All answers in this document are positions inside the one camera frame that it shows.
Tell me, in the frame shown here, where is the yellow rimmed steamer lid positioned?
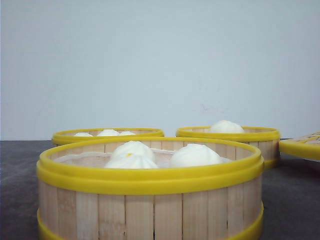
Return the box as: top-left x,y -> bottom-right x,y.
279,132 -> 320,161

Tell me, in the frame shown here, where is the white bun right small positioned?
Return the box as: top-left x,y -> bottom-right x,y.
118,131 -> 135,136

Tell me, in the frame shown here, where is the white bun back left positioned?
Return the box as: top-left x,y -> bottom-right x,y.
110,141 -> 156,162

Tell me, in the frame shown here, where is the white bun front right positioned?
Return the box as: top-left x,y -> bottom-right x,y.
169,143 -> 223,168

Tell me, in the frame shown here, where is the white bun front left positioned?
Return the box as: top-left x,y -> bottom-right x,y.
104,153 -> 158,169

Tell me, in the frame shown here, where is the white bun right basket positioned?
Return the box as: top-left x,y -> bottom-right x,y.
209,120 -> 245,134

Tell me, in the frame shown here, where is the front bamboo steamer basket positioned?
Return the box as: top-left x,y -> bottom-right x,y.
36,137 -> 264,240

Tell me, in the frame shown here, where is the white bun left basket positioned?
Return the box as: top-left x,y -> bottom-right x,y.
73,132 -> 93,137

